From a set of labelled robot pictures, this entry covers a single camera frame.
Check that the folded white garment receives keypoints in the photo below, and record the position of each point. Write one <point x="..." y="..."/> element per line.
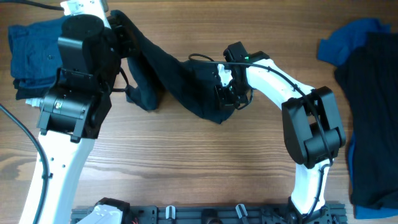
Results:
<point x="34" y="102"/>

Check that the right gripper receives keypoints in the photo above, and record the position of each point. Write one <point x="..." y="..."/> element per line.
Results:
<point x="222" y="101"/>

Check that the dark green t-shirt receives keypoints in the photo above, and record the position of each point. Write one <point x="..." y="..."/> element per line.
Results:
<point x="192" y="84"/>

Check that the folded blue shorts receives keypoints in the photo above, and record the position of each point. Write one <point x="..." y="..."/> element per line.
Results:
<point x="35" y="53"/>

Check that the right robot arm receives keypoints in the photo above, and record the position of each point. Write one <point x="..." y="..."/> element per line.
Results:
<point x="312" y="126"/>

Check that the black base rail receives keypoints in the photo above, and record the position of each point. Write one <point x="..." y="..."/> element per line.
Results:
<point x="271" y="213"/>

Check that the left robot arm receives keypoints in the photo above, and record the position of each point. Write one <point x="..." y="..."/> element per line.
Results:
<point x="91" y="47"/>

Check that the bright blue t-shirt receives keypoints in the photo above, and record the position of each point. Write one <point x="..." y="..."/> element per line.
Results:
<point x="336" y="50"/>

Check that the folded black garment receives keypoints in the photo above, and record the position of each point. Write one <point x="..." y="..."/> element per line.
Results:
<point x="28" y="93"/>

